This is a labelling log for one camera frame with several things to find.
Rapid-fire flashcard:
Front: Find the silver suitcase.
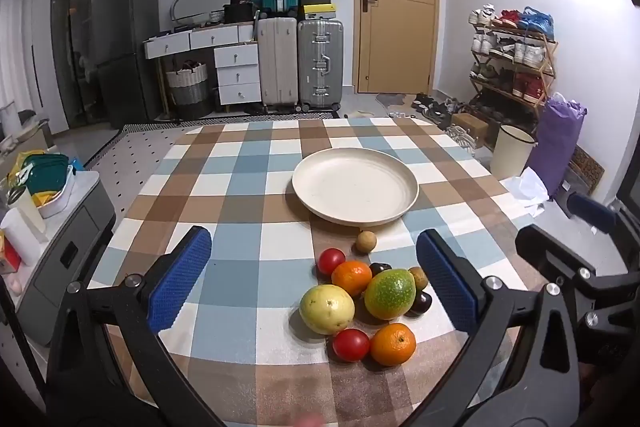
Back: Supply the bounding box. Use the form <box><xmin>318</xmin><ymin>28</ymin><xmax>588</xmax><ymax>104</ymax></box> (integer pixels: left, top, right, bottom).
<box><xmin>297</xmin><ymin>18</ymin><xmax>344</xmax><ymax>112</ymax></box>

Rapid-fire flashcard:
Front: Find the grey side cabinet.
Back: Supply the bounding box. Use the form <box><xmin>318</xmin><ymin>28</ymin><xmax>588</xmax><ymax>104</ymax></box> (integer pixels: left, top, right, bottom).
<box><xmin>4</xmin><ymin>171</ymin><xmax>116</xmax><ymax>347</ymax></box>

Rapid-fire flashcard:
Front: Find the purple bag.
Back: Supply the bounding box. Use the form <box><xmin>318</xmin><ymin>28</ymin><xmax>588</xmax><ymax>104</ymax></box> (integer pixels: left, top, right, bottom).
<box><xmin>526</xmin><ymin>92</ymin><xmax>588</xmax><ymax>197</ymax></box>

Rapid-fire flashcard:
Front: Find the dark plum back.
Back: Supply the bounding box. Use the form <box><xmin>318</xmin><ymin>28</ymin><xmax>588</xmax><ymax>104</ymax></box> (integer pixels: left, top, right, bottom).
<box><xmin>369</xmin><ymin>262</ymin><xmax>392</xmax><ymax>277</ymax></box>

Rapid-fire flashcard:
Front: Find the wooden door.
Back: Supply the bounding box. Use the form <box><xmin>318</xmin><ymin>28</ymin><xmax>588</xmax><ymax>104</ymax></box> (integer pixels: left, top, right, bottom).
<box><xmin>354</xmin><ymin>0</ymin><xmax>439</xmax><ymax>94</ymax></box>

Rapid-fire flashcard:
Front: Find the white drawer desk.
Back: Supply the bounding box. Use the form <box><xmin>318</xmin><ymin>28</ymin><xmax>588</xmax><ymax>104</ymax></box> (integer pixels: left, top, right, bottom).
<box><xmin>143</xmin><ymin>22</ymin><xmax>262</xmax><ymax>106</ymax></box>

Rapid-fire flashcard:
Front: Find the woven laundry basket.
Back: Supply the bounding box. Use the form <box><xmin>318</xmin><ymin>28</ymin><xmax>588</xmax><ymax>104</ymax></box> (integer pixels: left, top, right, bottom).
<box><xmin>166</xmin><ymin>61</ymin><xmax>212</xmax><ymax>120</ymax></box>

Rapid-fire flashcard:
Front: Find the green guava fruit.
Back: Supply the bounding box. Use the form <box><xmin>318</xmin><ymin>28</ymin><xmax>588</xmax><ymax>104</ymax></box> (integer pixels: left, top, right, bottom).
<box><xmin>363</xmin><ymin>269</ymin><xmax>416</xmax><ymax>321</ymax></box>

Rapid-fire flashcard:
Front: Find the dotted floor rug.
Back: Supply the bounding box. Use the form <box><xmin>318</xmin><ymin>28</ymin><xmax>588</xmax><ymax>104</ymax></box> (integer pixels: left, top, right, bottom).
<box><xmin>87</xmin><ymin>112</ymin><xmax>338</xmax><ymax>221</ymax></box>

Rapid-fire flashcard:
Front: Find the beige suitcase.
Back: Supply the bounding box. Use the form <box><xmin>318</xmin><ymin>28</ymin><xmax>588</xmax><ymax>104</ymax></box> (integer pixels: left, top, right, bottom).
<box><xmin>257</xmin><ymin>17</ymin><xmax>298</xmax><ymax>106</ymax></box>

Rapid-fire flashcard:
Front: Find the wooden shoe rack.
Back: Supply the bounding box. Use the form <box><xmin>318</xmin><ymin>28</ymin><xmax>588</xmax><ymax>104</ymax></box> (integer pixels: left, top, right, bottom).
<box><xmin>468</xmin><ymin>3</ymin><xmax>558</xmax><ymax>114</ymax></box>

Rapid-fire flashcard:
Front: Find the cream round plate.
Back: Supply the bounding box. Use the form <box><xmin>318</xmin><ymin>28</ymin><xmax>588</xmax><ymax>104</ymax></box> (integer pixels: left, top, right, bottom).
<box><xmin>291</xmin><ymin>147</ymin><xmax>420</xmax><ymax>229</ymax></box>

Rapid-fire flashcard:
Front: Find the orange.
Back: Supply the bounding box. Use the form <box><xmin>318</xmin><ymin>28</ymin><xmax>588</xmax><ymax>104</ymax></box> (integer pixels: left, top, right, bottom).
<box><xmin>370</xmin><ymin>323</ymin><xmax>416</xmax><ymax>367</ymax></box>

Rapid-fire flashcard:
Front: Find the checkered tablecloth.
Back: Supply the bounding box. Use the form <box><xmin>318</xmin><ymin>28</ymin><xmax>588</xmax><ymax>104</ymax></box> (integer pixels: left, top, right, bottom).
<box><xmin>88</xmin><ymin>118</ymin><xmax>542</xmax><ymax>426</ymax></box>

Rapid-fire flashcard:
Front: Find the black refrigerator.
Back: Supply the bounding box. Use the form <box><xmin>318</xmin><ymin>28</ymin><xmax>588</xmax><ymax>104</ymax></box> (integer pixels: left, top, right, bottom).
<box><xmin>91</xmin><ymin>0</ymin><xmax>162</xmax><ymax>129</ymax></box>

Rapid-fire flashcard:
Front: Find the orange tangerine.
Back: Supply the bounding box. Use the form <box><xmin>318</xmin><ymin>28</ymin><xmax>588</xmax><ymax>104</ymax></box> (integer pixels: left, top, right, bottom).
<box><xmin>331</xmin><ymin>260</ymin><xmax>373</xmax><ymax>298</ymax></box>

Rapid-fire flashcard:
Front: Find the brown longan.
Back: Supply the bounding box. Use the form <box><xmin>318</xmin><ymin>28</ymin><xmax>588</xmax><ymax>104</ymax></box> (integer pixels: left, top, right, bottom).
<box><xmin>355</xmin><ymin>230</ymin><xmax>378</xmax><ymax>255</ymax></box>
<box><xmin>409</xmin><ymin>267</ymin><xmax>428</xmax><ymax>293</ymax></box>

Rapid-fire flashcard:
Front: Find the red tomato back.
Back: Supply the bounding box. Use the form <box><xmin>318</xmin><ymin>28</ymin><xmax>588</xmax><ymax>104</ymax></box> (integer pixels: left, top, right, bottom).
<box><xmin>317</xmin><ymin>248</ymin><xmax>346</xmax><ymax>277</ymax></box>

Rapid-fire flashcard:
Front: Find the dark plum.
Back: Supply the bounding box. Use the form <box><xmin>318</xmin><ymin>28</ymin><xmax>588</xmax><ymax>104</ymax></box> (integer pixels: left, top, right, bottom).
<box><xmin>410</xmin><ymin>291</ymin><xmax>433</xmax><ymax>315</ymax></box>
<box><xmin>369</xmin><ymin>262</ymin><xmax>392</xmax><ymax>277</ymax></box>

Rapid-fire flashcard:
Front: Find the white bucket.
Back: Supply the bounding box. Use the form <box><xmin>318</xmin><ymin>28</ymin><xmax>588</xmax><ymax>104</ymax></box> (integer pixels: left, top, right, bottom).
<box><xmin>490</xmin><ymin>124</ymin><xmax>537</xmax><ymax>180</ymax></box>

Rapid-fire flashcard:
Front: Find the red tomato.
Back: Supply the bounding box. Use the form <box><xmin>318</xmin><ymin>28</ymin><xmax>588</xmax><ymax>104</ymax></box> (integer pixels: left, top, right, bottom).
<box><xmin>332</xmin><ymin>329</ymin><xmax>370</xmax><ymax>363</ymax></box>
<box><xmin>317</xmin><ymin>248</ymin><xmax>346</xmax><ymax>277</ymax></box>

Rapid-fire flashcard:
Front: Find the red tomato front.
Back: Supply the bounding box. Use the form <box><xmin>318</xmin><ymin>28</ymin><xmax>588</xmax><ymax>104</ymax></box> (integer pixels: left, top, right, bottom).
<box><xmin>332</xmin><ymin>329</ymin><xmax>370</xmax><ymax>363</ymax></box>

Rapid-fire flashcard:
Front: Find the yellow guava fruit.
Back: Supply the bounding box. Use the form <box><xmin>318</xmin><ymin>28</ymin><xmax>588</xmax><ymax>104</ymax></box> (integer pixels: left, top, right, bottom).
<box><xmin>299</xmin><ymin>284</ymin><xmax>355</xmax><ymax>336</ymax></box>

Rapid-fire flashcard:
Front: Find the oval mirror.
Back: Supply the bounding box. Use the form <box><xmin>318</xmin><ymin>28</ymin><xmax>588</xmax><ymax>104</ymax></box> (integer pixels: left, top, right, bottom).
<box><xmin>169</xmin><ymin>0</ymin><xmax>230</xmax><ymax>26</ymax></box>

